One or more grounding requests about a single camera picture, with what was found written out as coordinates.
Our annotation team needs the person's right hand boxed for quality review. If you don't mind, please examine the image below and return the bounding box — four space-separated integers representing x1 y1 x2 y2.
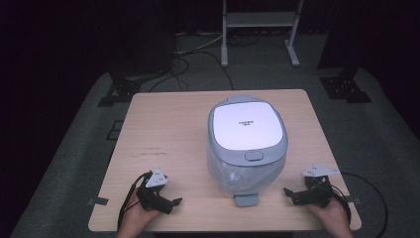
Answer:
305 197 351 229

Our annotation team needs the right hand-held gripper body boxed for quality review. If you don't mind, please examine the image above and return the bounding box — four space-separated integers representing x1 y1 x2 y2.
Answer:
301 164 341 208

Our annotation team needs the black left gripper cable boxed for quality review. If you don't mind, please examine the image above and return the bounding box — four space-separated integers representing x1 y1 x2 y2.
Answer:
117 172 153 231

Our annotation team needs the grey and white pedal bin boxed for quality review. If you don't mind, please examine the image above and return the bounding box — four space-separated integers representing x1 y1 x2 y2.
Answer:
206 94 289 208

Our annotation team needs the person's left hand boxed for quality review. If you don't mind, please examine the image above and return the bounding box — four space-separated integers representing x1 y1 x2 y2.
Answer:
122 192 161 232

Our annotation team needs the white floor cable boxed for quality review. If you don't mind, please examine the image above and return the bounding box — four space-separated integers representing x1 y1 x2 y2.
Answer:
173 32 224 56

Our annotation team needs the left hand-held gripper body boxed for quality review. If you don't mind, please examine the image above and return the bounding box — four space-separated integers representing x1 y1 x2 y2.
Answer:
136 167 170 212

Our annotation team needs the black floor cable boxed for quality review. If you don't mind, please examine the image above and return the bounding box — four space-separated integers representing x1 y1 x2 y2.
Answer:
148 50 235 93

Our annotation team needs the white metal stand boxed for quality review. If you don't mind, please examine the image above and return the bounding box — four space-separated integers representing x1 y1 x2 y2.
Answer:
220 0 305 68

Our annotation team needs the clear plastic bin liner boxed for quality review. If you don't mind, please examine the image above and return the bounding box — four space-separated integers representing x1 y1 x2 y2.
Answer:
206 145 287 198

